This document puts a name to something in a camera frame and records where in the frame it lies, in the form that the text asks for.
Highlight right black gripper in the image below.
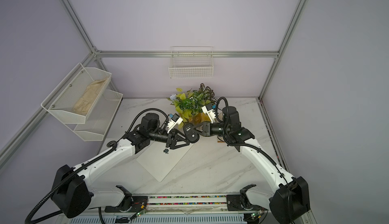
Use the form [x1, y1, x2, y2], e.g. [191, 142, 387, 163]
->
[192, 122, 232, 137]

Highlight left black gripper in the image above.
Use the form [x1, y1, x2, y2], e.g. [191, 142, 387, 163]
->
[149, 129, 190, 150]

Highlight white laptop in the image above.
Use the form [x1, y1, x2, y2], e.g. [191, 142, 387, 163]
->
[137, 141, 193, 182]

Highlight black wireless mouse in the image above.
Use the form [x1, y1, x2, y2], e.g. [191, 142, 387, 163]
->
[183, 123, 200, 144]

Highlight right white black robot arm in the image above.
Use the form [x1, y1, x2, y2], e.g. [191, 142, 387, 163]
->
[184, 104, 311, 224]

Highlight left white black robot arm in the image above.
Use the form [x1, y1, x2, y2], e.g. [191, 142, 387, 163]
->
[24, 108, 200, 224]

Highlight yellow glass cup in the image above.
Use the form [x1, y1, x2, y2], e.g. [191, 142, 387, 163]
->
[196, 113, 211, 123]

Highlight potted green plant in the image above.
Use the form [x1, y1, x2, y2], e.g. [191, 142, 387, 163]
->
[167, 83, 217, 124]

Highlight beige glove in basket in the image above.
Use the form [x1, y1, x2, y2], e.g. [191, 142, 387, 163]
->
[73, 78, 107, 116]

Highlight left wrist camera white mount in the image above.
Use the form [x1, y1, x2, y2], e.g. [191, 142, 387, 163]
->
[167, 114, 183, 133]

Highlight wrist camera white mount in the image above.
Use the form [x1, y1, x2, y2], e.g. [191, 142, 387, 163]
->
[167, 114, 183, 133]
[202, 103, 216, 123]

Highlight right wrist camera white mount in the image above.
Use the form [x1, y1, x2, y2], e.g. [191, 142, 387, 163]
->
[202, 103, 216, 123]

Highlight aluminium front rail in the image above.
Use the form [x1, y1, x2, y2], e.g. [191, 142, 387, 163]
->
[56, 193, 278, 224]

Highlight white wire wall basket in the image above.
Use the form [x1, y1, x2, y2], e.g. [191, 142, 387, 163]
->
[169, 46, 214, 79]

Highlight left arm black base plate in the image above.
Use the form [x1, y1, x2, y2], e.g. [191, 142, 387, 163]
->
[104, 196, 149, 213]

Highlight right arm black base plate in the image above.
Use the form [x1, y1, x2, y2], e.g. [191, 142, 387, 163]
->
[226, 195, 265, 211]

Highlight white two-tier wall basket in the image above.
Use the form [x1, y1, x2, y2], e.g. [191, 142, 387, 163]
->
[41, 63, 123, 141]

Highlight aluminium frame profiles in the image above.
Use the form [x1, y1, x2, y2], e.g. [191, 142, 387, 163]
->
[1, 0, 308, 172]

